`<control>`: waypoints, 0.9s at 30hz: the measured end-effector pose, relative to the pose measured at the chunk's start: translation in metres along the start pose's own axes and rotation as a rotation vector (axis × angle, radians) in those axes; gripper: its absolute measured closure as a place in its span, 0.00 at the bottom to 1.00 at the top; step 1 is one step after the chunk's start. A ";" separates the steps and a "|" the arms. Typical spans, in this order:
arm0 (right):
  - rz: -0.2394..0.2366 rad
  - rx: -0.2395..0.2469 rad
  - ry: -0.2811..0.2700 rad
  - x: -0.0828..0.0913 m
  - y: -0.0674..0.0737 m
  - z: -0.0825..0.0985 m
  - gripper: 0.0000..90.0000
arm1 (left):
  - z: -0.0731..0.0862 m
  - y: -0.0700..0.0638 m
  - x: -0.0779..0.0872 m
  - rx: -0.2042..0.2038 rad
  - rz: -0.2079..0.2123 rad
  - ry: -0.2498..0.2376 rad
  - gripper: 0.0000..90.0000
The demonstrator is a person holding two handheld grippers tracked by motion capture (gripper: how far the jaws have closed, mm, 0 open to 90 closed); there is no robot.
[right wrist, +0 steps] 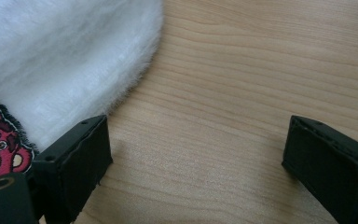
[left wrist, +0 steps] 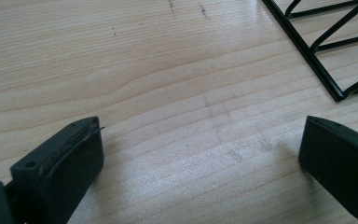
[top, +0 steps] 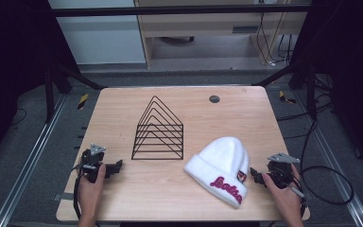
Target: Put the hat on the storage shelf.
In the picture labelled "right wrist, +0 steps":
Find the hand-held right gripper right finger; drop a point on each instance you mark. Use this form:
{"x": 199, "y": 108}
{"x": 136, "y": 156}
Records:
{"x": 332, "y": 174}

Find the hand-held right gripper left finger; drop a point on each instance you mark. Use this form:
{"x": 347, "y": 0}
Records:
{"x": 74, "y": 168}

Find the white fluffy hat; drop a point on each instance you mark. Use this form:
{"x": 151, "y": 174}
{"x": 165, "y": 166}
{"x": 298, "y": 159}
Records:
{"x": 59, "y": 62}

